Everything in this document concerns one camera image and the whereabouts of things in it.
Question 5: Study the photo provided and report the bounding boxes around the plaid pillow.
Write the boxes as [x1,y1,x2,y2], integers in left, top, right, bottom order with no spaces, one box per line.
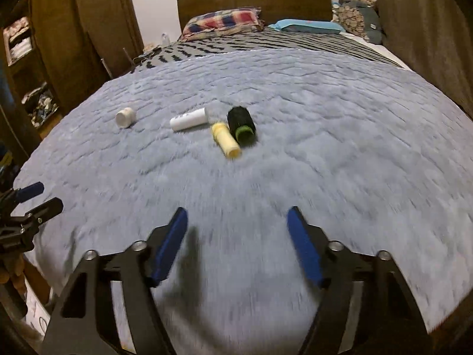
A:
[180,7,265,41]

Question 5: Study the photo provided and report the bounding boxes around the white tube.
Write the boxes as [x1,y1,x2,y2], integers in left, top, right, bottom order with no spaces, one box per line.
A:
[169,107,210,132]

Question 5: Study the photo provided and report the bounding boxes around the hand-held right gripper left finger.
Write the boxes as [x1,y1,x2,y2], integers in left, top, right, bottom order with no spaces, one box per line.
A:
[41,207,189,355]

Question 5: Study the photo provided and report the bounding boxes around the grey black striped blanket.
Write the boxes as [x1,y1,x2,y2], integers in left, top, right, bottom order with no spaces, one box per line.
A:
[132,30,404,75]

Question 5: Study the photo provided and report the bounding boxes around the black thread spool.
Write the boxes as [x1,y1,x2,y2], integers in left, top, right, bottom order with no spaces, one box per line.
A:
[226,106,257,147]

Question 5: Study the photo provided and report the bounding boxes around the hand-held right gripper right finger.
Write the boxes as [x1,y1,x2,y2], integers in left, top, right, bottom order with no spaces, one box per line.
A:
[287,206,433,355]

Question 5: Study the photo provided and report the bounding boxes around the folded white clothes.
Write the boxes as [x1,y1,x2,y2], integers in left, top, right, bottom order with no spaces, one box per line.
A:
[7,35,35,65]

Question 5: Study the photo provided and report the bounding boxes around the small white jar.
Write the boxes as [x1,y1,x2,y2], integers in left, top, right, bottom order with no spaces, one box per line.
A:
[115,107,137,130]

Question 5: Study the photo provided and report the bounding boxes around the patterned grey cushion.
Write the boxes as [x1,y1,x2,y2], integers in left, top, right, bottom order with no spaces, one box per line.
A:
[331,0,385,46]

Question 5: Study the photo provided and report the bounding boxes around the blue pillow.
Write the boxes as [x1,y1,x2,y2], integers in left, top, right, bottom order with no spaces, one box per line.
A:
[268,19,345,34]

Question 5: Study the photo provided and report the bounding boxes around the wooden bed headboard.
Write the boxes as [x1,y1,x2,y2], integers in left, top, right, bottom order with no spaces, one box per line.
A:
[177,0,333,38]

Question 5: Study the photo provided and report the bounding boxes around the white bedsheet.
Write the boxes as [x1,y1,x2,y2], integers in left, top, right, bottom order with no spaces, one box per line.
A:
[340,31,412,71]

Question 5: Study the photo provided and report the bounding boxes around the pale yellow tube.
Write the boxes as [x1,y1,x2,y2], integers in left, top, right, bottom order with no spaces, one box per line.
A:
[210,122,243,159]

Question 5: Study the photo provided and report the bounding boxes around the person's left hand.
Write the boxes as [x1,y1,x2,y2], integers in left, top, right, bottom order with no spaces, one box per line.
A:
[0,255,26,291]

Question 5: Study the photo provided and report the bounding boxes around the brown curtain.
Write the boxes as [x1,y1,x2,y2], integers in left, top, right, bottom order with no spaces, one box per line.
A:
[339,0,473,120]

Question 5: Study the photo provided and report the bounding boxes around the pile of mixed clutter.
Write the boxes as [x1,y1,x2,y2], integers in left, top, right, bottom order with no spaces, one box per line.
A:
[21,82,60,128]

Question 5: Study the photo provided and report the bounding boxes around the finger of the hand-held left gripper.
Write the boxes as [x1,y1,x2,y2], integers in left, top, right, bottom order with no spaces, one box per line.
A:
[15,182,45,202]
[26,198,64,227]

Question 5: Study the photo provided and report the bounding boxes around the dark wooden wardrobe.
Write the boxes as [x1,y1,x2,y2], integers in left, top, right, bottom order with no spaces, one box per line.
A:
[0,0,145,158]

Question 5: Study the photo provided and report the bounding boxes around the grey fluffy blanket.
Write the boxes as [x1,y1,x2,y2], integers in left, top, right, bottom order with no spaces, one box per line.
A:
[10,47,473,355]

